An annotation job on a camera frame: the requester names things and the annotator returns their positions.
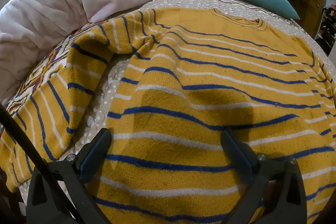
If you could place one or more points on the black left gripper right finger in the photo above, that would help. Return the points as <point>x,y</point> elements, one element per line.
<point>275,184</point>

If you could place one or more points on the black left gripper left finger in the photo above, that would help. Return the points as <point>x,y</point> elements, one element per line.
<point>43,206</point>

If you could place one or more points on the yellow striped knit sweater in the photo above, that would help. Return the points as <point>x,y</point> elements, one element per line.
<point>210,108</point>

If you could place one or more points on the pile of clothes on rack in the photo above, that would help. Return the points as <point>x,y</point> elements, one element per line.
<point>326,33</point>

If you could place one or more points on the colourful geometric patterned blanket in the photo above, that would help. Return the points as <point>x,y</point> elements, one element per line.
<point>49,65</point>

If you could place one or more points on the pink floral duvet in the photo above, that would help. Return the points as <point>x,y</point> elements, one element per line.
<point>65,3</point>

